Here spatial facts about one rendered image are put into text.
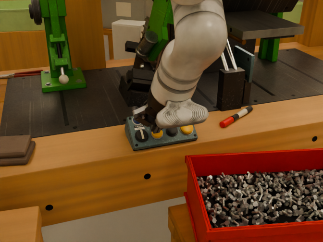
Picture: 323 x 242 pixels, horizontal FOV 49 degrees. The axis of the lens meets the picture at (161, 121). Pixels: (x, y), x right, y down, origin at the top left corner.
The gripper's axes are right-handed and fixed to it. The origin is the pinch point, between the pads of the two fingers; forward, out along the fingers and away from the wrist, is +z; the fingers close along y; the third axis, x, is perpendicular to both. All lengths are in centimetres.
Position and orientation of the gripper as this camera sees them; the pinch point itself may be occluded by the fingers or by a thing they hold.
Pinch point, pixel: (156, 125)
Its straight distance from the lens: 75.7
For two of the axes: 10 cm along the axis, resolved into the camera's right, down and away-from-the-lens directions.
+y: -9.5, 1.3, -2.9
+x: 2.5, 8.8, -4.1
